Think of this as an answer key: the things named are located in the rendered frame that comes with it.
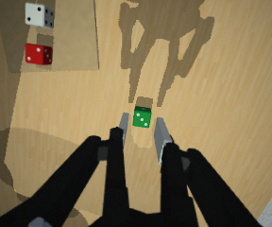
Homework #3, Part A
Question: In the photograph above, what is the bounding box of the white die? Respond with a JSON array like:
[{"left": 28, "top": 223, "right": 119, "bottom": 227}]
[{"left": 25, "top": 2, "right": 54, "bottom": 29}]

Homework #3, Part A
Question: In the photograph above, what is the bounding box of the tan square mat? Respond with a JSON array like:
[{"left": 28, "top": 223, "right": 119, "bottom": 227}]
[{"left": 0, "top": 0, "right": 99, "bottom": 72}]

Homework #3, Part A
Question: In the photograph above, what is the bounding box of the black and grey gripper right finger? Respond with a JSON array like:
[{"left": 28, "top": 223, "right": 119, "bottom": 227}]
[{"left": 154, "top": 117, "right": 263, "bottom": 227}]

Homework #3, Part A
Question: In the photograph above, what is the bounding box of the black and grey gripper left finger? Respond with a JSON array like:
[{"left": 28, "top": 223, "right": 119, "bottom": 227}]
[{"left": 0, "top": 113, "right": 131, "bottom": 227}]

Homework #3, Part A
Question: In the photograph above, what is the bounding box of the green die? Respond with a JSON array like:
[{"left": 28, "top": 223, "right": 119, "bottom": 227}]
[{"left": 132, "top": 106, "right": 152, "bottom": 128}]

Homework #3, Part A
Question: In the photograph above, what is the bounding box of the red die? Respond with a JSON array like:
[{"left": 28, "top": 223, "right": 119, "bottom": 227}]
[{"left": 25, "top": 44, "right": 52, "bottom": 65}]

